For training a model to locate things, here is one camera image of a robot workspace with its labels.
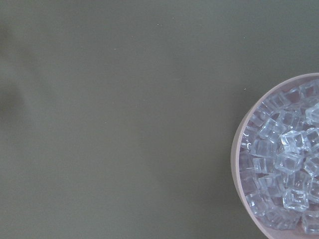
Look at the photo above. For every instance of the pile of clear ice cubes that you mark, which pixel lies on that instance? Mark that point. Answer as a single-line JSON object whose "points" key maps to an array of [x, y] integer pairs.
{"points": [[279, 159]]}

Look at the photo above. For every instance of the pink bowl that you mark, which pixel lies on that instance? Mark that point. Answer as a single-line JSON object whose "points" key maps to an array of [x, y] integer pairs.
{"points": [[234, 161]]}

